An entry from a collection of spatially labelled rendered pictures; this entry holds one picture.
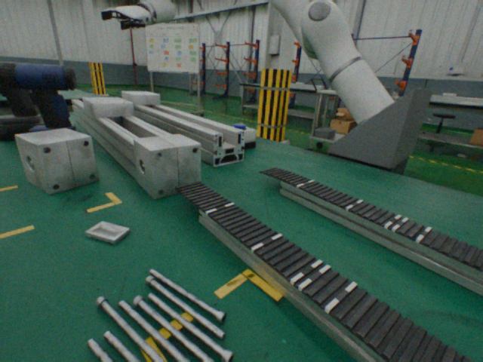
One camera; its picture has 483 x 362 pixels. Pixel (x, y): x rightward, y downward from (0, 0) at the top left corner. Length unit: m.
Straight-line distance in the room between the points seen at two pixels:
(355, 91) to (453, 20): 7.30
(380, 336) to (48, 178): 0.53
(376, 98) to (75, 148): 0.80
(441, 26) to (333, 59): 7.28
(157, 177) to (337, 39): 0.71
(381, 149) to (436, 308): 0.52
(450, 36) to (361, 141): 7.33
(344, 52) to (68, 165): 0.82
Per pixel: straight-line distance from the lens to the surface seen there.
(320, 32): 0.93
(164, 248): 0.36
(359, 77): 0.91
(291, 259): 0.30
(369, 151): 0.83
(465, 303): 0.40
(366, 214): 0.43
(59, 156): 0.56
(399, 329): 0.28
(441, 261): 0.42
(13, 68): 0.81
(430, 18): 8.25
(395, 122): 0.80
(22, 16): 15.63
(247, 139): 0.80
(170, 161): 0.47
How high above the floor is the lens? 1.00
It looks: 22 degrees down
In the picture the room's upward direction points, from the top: 3 degrees clockwise
